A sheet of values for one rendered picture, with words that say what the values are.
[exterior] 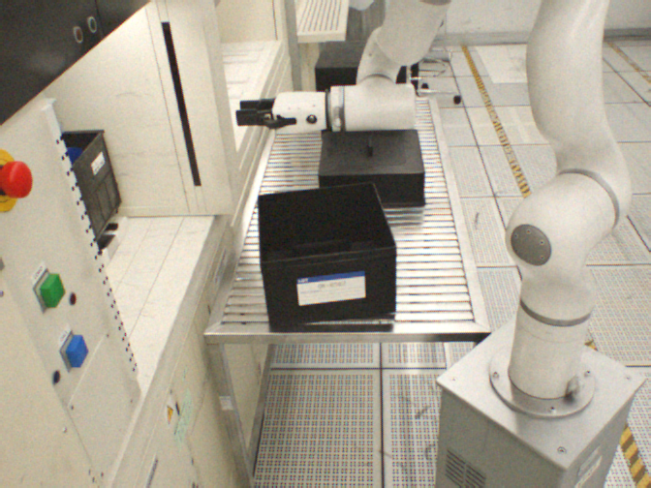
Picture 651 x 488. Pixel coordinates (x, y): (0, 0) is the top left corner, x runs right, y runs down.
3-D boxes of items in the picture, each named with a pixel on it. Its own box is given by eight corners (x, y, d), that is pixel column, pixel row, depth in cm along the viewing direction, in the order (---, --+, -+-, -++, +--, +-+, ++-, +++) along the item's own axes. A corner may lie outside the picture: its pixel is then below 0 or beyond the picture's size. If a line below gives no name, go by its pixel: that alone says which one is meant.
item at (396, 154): (426, 205, 168) (427, 163, 161) (318, 208, 170) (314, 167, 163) (418, 157, 192) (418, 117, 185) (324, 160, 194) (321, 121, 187)
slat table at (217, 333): (465, 534, 169) (491, 331, 126) (251, 532, 174) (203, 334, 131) (429, 259, 276) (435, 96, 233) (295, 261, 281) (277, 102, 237)
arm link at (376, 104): (344, 74, 116) (343, 106, 111) (415, 71, 115) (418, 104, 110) (346, 107, 123) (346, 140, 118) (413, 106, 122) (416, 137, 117)
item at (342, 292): (268, 329, 131) (259, 263, 121) (264, 254, 154) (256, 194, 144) (398, 313, 133) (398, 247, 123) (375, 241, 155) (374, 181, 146)
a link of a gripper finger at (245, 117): (270, 130, 114) (234, 132, 115) (272, 123, 117) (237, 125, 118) (268, 114, 113) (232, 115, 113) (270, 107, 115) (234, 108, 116)
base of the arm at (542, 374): (613, 378, 114) (635, 301, 103) (557, 437, 104) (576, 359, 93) (526, 329, 126) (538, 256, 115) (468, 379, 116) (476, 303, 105)
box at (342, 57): (406, 141, 202) (406, 66, 187) (319, 141, 205) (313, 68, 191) (407, 107, 225) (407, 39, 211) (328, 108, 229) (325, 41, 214)
